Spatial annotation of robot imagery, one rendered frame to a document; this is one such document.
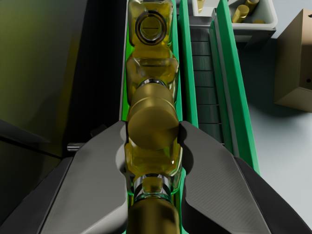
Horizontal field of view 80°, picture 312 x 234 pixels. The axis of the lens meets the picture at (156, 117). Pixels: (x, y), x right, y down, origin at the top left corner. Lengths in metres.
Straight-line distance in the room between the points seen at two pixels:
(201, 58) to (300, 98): 0.28
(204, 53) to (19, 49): 0.33
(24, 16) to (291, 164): 0.57
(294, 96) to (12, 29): 0.55
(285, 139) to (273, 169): 0.09
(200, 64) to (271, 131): 0.27
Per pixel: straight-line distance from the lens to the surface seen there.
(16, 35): 0.22
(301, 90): 0.55
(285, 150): 0.57
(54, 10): 0.29
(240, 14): 0.67
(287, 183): 0.56
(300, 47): 0.60
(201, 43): 0.45
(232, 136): 0.33
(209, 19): 0.50
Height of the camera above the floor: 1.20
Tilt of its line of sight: 69 degrees down
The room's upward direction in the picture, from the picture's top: 6 degrees clockwise
